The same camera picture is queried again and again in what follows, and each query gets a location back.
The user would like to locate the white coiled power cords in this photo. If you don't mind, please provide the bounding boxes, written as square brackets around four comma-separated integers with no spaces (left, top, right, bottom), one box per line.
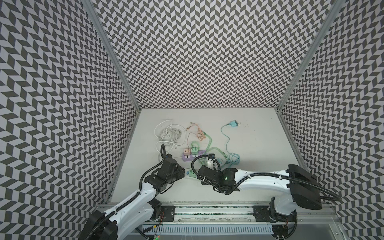
[154,119,187,154]

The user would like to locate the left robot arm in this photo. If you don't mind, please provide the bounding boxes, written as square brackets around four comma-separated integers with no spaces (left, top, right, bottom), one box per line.
[79,145,185,240]

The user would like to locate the purple power strip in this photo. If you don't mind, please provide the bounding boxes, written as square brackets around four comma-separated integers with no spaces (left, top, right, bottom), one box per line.
[182,150,206,162]

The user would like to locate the pink multi-head cable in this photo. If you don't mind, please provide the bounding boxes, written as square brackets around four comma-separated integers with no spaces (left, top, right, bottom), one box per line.
[185,122,208,149]

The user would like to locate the teal multi-head cable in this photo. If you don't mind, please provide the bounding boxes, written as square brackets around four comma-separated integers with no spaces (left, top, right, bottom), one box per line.
[220,123,241,165]

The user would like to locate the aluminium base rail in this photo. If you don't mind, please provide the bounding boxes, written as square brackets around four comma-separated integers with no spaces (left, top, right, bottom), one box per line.
[89,202,340,226]

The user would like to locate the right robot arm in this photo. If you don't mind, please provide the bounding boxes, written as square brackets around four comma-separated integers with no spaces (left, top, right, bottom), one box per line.
[191,154,342,222]

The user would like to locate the light green charger plug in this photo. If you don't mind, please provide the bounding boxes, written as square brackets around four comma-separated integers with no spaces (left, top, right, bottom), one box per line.
[191,148,199,155]

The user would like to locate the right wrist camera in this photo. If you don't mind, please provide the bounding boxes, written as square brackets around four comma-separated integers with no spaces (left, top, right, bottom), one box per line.
[207,154,216,170]

